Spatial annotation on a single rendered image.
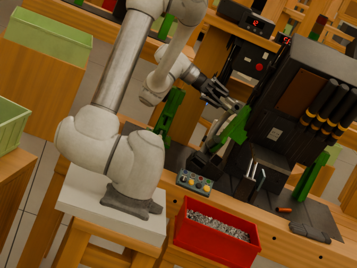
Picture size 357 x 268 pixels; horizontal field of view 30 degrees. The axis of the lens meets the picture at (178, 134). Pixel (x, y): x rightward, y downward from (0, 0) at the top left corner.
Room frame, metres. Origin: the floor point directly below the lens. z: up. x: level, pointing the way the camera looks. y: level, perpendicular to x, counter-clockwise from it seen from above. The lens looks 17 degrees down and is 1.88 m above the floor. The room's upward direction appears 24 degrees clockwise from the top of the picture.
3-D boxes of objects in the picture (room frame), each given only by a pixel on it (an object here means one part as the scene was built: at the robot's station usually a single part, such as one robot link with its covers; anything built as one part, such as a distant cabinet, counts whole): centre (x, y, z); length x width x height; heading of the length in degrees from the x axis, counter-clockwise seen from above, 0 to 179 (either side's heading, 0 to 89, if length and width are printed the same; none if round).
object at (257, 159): (2.86, -0.40, 1.11); 0.39 x 0.16 x 0.03; 5
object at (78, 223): (2.22, 0.07, 0.83); 0.32 x 0.32 x 0.04; 9
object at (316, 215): (2.95, -0.31, 0.89); 1.10 x 0.42 x 0.02; 95
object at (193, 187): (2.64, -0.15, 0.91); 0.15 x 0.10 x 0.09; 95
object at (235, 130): (2.88, -0.24, 1.17); 0.13 x 0.12 x 0.20; 95
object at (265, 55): (3.15, -0.18, 1.42); 0.17 x 0.12 x 0.15; 95
